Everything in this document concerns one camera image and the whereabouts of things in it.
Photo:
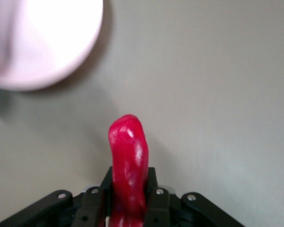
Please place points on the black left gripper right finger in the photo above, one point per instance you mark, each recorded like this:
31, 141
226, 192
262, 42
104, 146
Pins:
158, 203

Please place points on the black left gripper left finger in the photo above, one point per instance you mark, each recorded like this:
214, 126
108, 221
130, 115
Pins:
94, 203

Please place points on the red chili pepper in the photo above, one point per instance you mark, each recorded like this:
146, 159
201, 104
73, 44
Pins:
130, 165

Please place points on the pink plate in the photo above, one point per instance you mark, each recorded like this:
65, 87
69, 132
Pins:
49, 42

